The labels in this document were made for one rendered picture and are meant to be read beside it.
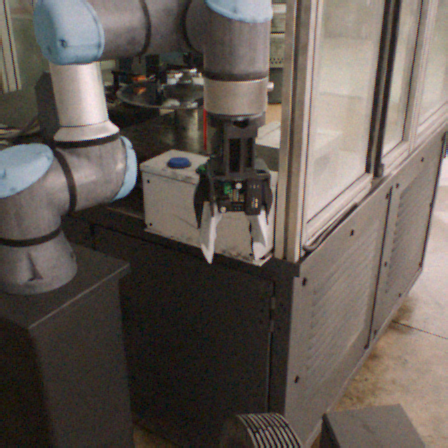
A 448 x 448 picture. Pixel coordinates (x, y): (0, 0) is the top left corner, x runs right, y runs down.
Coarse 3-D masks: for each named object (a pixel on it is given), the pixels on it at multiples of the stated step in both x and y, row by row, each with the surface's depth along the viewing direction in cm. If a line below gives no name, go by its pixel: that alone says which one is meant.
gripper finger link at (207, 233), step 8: (208, 208) 74; (216, 208) 75; (208, 216) 74; (216, 216) 75; (208, 224) 74; (216, 224) 76; (200, 232) 76; (208, 232) 73; (216, 232) 76; (200, 240) 76; (208, 240) 72; (208, 248) 72; (208, 256) 78
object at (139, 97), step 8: (168, 80) 159; (176, 80) 159; (192, 80) 159; (200, 80) 159; (128, 88) 150; (136, 88) 150; (144, 88) 150; (152, 88) 150; (160, 88) 150; (128, 96) 142; (136, 96) 142; (144, 96) 142; (152, 96) 142; (160, 96) 142; (168, 96) 142; (176, 96) 142; (184, 96) 142; (192, 96) 142; (200, 96) 142; (144, 104) 135; (152, 104) 135; (160, 104) 135; (168, 104) 135; (176, 104) 135; (184, 104) 135; (192, 104) 135; (200, 104) 135
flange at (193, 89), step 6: (174, 84) 150; (180, 84) 144; (186, 84) 144; (192, 84) 145; (198, 84) 150; (168, 90) 144; (174, 90) 143; (180, 90) 143; (186, 90) 143; (192, 90) 143; (198, 90) 144
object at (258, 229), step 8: (248, 216) 76; (256, 216) 74; (264, 216) 76; (256, 224) 76; (264, 224) 76; (256, 232) 77; (264, 232) 73; (256, 240) 77; (264, 240) 73; (256, 248) 78; (256, 256) 79
